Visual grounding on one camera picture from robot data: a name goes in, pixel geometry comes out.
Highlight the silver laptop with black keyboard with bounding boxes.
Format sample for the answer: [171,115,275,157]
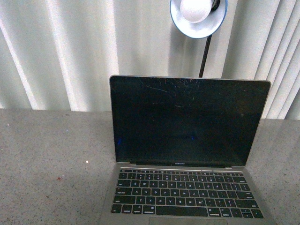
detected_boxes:
[100,75,275,225]

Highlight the blue desk lamp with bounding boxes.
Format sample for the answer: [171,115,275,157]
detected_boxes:
[170,0,228,78]

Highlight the white curtain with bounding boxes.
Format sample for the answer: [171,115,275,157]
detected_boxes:
[0,0,300,120]

